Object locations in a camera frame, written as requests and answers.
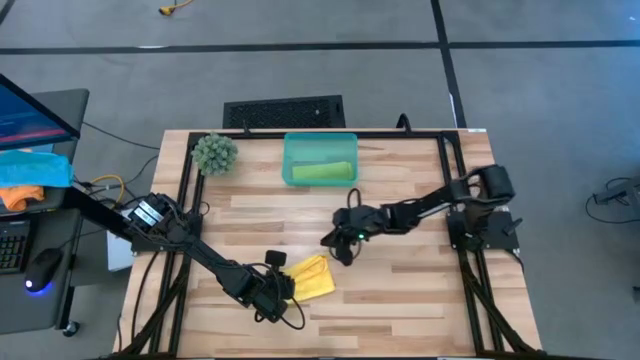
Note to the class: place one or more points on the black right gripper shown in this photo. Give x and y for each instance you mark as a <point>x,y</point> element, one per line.
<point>362,222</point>

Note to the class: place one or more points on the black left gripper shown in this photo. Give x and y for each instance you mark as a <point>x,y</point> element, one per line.
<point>270,295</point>

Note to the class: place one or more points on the yellow microfiber towel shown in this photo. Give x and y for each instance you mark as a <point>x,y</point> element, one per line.
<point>312,280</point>

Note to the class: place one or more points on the green microfiber towel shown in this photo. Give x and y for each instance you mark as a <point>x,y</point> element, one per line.
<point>322,171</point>

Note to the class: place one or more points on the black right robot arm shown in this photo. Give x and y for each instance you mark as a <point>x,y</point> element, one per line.
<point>425,210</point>

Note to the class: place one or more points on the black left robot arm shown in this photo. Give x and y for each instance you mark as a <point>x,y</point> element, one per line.
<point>210,257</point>

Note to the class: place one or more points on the teal plastic basket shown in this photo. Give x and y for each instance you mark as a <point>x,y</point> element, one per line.
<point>320,145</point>

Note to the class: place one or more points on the black computer tower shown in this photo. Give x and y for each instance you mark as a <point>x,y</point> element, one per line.
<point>282,112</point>

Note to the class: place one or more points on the small table clamp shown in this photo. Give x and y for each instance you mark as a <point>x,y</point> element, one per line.
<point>246,127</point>

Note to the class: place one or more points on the artificial green potted plant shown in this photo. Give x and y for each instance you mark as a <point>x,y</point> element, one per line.
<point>215,154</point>

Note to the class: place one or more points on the white box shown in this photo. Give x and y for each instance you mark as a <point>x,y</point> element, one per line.
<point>117,250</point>

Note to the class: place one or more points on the black support beam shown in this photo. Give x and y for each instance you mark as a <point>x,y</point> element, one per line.
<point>95,210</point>

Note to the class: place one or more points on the black caster wheel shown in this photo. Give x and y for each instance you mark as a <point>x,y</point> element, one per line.
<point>71,328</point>

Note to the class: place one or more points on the grey rolling desk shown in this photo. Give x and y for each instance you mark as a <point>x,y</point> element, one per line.
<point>50,310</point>

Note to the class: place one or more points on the black computer mouse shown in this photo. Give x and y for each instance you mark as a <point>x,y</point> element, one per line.
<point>42,267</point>

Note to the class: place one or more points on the black keyboard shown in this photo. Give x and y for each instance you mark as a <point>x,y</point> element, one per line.
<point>12,247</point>

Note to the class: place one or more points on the blue cloth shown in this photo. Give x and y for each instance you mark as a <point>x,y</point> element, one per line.
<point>30,170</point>

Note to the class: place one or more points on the orange cloth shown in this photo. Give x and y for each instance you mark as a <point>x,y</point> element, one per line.
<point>17,196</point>

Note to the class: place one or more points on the desk computer monitor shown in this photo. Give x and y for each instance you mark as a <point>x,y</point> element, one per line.
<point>25,120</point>

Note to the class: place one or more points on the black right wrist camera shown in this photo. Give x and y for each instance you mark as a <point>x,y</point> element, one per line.
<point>345,255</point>

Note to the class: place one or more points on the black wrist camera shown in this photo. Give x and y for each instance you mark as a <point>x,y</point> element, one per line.
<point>345,255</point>
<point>275,258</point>

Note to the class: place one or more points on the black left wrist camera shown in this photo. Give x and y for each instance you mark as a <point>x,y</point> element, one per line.
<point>275,258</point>

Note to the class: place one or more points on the black aluminium table frame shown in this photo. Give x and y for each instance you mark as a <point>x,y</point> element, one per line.
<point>425,135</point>

